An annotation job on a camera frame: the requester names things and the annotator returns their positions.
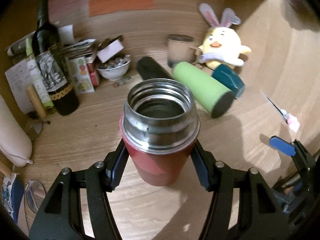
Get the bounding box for yellow chick bunny plush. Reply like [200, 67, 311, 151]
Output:
[196, 3, 251, 70]

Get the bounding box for cream oval case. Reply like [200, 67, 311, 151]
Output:
[0, 96, 33, 167]

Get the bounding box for black cylindrical thermos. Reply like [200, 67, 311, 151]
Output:
[136, 56, 172, 80]

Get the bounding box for white open small box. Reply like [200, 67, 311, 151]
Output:
[97, 35, 124, 63]

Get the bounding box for fruit pattern box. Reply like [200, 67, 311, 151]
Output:
[66, 56, 94, 95]

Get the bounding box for blue patterned pouch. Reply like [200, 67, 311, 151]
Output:
[1, 173, 24, 224]

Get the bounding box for orange sticky note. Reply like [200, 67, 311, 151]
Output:
[88, 0, 154, 17]

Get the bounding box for stack of papers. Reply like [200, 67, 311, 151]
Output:
[63, 39, 96, 57]

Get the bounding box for green cylindrical bottle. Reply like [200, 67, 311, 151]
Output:
[172, 62, 235, 118]

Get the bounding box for teal hexagonal cup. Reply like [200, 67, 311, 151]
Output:
[212, 64, 246, 99]

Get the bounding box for red small box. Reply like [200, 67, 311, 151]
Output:
[85, 54, 100, 87]

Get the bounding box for beige mug with lid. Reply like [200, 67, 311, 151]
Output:
[167, 34, 196, 68]

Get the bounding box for white handwritten note paper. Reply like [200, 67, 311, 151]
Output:
[5, 59, 35, 114]

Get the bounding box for white bowl of pebbles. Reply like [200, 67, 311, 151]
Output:
[97, 54, 131, 81]

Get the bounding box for red steel thermos cup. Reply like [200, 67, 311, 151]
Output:
[119, 79, 200, 186]

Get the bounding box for dark wine bottle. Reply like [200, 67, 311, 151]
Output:
[31, 0, 80, 116]

